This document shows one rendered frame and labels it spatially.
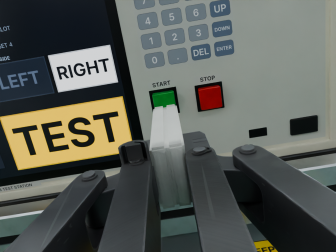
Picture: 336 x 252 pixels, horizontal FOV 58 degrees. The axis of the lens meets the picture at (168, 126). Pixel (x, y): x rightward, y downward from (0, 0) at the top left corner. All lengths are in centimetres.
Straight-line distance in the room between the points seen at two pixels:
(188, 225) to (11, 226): 15
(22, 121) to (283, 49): 22
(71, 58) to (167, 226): 16
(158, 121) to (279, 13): 14
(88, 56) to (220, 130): 13
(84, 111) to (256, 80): 15
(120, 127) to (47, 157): 7
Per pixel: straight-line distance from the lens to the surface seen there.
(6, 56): 28
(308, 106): 29
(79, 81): 26
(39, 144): 29
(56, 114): 27
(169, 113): 17
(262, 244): 27
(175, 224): 27
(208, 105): 25
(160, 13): 25
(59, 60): 26
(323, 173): 28
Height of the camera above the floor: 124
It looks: 18 degrees down
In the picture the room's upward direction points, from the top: 10 degrees counter-clockwise
